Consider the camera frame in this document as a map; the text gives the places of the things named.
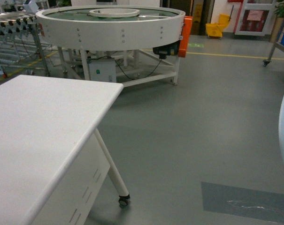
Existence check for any expandable roller conveyor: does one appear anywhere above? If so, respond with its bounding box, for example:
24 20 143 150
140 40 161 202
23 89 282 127
0 11 50 78

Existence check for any orange motor cover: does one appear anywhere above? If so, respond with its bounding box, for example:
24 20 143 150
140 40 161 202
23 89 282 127
178 16 193 58

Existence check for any steel cart with wheels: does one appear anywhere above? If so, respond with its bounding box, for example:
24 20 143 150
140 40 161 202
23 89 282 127
262 41 284 67

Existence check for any white control box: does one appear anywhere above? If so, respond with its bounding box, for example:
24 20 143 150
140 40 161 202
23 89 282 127
88 58 116 83

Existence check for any white round rotary table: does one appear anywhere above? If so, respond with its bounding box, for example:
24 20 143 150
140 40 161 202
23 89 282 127
36 5 185 87

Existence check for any yellow mop bucket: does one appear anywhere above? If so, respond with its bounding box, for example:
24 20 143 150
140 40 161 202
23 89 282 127
206 14 231 38

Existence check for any white table frame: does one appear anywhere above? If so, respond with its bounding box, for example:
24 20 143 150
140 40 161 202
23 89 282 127
32 130 130 225

